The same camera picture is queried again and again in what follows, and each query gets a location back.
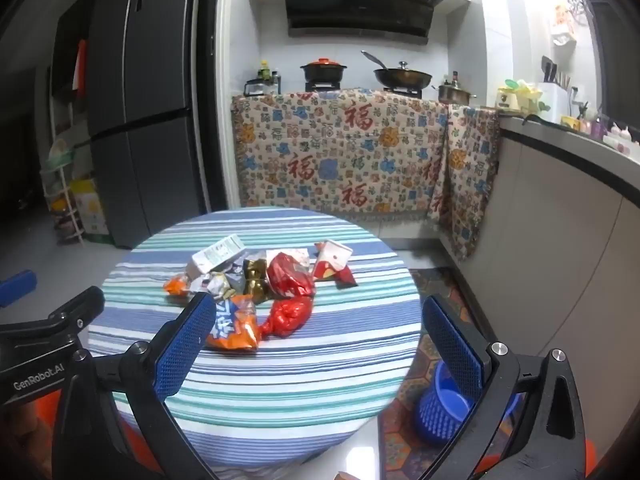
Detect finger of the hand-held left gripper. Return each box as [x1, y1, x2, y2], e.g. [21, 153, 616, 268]
[0, 270, 39, 309]
[0, 285, 106, 346]

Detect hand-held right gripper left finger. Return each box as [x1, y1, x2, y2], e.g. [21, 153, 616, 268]
[51, 291, 218, 480]

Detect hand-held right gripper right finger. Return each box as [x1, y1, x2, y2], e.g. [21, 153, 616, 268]
[417, 294, 589, 480]

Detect large orange snack packet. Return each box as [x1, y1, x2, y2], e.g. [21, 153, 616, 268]
[205, 294, 262, 353]

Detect small orange packet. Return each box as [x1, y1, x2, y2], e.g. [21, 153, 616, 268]
[163, 274, 193, 297]

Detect silver snack packet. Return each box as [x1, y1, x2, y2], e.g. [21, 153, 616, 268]
[192, 271, 246, 306]

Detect blue plastic wastebasket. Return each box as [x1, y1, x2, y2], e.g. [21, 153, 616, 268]
[412, 359, 478, 444]

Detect black gold wrapper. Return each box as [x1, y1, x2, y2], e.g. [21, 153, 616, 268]
[242, 257, 271, 304]

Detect white green milk carton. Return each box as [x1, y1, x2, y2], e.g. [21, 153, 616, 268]
[189, 234, 247, 278]

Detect red plastic bag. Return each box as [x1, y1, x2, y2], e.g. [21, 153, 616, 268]
[259, 296, 315, 342]

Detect red foil wrapper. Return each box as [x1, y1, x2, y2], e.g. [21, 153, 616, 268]
[266, 251, 317, 300]

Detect red and white carton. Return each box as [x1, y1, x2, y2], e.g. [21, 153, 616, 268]
[313, 240, 358, 288]

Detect white storage rack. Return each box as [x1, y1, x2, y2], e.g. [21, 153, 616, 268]
[40, 137, 86, 247]

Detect yellow white cardboard box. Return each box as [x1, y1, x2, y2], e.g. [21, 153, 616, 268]
[70, 177, 111, 241]

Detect hexagon patterned floor mat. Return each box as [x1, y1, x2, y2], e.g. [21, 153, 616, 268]
[377, 267, 501, 480]

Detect blue green striped tablecloth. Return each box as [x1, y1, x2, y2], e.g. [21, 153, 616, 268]
[87, 207, 419, 480]

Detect white kitchen cabinet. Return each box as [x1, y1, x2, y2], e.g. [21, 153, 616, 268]
[440, 112, 640, 466]

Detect small floral printed cloth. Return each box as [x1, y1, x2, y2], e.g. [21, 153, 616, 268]
[427, 104, 502, 262]

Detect dark grey refrigerator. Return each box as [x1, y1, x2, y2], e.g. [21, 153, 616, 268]
[85, 0, 221, 250]

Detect large floral printed cloth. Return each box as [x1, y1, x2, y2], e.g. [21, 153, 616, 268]
[231, 89, 451, 223]

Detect dark wooden shelf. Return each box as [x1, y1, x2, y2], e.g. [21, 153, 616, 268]
[47, 0, 98, 136]

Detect steel pot with lid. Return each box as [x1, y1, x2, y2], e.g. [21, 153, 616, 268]
[432, 80, 478, 105]

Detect yellow plastic containers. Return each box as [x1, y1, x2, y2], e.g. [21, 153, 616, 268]
[496, 78, 543, 113]

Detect black condiment rack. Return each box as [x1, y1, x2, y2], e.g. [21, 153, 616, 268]
[244, 71, 282, 97]

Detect white knife block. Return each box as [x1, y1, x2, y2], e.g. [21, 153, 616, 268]
[540, 56, 576, 123]

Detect wok with glass lid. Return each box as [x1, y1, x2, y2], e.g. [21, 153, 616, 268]
[361, 50, 433, 90]

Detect black gas stove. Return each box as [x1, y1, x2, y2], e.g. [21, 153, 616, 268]
[302, 80, 426, 100]

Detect black clay pot red lid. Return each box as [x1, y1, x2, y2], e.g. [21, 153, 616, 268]
[300, 58, 347, 83]

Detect black range hood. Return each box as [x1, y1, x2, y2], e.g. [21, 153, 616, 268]
[280, 0, 446, 46]

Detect white wall holder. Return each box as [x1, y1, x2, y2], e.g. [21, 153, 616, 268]
[550, 0, 588, 48]

